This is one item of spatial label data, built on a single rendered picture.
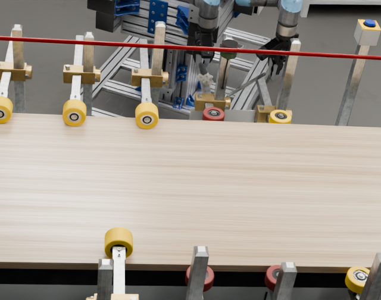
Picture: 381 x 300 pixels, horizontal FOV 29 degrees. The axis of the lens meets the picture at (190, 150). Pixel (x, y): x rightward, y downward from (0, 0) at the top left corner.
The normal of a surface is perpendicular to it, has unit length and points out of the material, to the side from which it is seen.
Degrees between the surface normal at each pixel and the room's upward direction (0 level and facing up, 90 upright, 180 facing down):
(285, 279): 90
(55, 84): 0
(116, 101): 0
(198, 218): 0
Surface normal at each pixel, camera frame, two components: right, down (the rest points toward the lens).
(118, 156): 0.11, -0.78
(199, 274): 0.07, 0.62
